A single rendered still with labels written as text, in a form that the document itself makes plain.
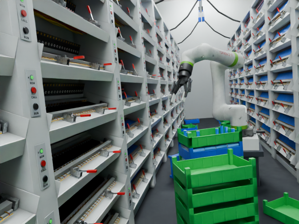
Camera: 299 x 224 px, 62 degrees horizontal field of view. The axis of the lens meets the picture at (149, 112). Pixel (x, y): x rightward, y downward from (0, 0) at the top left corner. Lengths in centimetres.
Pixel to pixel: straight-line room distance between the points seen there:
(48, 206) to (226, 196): 67
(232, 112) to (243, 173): 101
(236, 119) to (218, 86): 31
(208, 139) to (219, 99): 84
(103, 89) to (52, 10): 56
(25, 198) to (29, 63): 35
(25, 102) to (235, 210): 88
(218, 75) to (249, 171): 116
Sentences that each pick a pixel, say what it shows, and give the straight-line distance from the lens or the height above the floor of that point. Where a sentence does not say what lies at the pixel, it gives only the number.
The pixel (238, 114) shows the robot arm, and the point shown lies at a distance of 204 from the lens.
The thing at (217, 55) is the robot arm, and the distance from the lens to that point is 180.
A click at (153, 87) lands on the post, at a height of 82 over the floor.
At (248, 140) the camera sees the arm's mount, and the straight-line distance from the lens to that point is 202.
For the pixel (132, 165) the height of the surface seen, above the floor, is 34.
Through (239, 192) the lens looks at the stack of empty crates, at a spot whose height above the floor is 35.
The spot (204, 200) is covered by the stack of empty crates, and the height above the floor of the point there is 34.
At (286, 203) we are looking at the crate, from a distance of 186.
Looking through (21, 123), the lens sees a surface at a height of 74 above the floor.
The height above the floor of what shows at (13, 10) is 102.
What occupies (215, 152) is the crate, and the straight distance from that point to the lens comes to 137.
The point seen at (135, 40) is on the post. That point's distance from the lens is 203.
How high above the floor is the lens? 79
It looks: 5 degrees down
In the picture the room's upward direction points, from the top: 5 degrees counter-clockwise
